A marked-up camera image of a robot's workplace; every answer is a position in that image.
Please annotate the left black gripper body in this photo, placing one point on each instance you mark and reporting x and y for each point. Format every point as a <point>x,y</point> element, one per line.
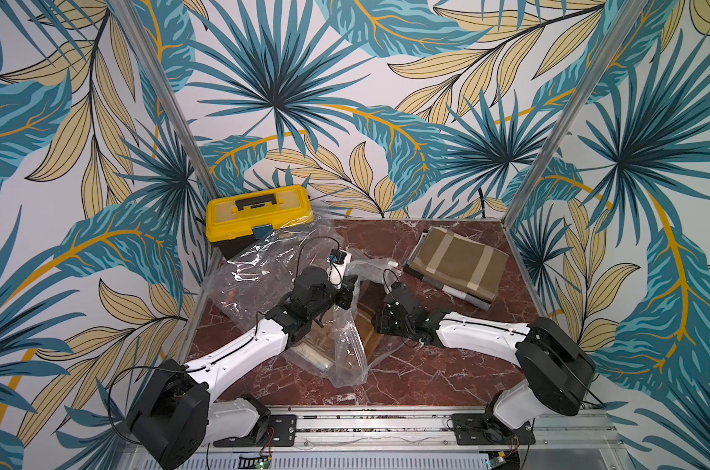
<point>328,300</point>

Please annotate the yellow black toolbox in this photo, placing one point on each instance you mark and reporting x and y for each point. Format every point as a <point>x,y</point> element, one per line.
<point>235,223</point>

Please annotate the clear plastic vacuum bag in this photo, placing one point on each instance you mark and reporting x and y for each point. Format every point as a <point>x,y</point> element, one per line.
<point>266,271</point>

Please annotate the brown beige striped blanket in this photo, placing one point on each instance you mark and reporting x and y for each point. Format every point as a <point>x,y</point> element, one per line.
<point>459,262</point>

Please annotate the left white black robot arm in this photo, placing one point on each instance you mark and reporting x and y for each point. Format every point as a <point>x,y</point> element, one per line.
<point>174,416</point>

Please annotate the grey checkered blanket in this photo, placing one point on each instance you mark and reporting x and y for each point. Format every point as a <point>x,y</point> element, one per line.
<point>477,302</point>

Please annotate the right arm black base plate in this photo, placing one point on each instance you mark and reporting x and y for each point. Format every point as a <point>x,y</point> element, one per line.
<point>479,429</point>

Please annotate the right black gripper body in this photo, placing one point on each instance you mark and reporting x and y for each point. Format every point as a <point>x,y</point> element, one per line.
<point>387,315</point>

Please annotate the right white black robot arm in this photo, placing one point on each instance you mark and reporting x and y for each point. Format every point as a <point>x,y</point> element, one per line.
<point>557,373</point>

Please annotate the orange handled screwdriver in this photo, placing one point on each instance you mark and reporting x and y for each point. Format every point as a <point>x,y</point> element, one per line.
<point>229,300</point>

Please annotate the left aluminium corner post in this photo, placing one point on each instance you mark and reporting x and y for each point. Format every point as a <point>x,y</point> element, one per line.
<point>135,32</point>

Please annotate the aluminium corner post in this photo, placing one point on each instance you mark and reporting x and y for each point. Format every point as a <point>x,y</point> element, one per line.
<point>135,32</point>
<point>601,62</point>

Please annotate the right aluminium corner post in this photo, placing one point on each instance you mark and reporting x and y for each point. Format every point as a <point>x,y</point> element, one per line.
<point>601,62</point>

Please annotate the cream blue plaid blanket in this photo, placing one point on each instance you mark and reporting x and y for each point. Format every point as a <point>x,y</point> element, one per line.
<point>317,351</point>

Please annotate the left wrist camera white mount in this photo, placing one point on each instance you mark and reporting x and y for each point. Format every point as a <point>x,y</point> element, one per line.
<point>338,262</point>

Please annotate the aluminium front rail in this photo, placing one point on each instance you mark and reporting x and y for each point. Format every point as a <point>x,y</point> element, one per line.
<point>421,438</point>

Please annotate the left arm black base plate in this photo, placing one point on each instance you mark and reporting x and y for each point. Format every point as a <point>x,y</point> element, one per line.
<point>277,430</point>

